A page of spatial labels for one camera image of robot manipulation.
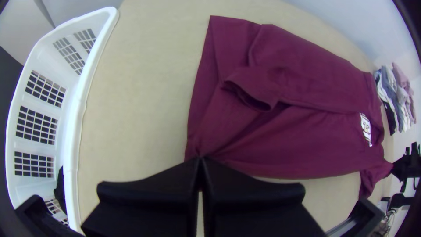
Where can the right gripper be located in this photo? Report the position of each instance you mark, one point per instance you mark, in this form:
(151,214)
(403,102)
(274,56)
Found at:
(411,168)

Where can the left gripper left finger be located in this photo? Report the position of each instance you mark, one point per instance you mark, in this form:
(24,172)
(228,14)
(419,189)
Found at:
(154,204)

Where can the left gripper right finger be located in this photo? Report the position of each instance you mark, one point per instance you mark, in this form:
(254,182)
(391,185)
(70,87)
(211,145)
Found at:
(250,207)

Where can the maroon t-shirt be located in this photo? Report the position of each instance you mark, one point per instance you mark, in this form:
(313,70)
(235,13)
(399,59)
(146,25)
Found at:
(283,131)

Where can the pile of folded clothes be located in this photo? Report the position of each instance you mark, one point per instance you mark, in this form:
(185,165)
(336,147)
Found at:
(399,98)

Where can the black garment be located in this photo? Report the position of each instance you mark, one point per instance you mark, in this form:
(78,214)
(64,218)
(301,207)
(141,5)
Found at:
(61,187)

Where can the white laundry basket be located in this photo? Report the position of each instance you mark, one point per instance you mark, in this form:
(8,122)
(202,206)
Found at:
(74,108)

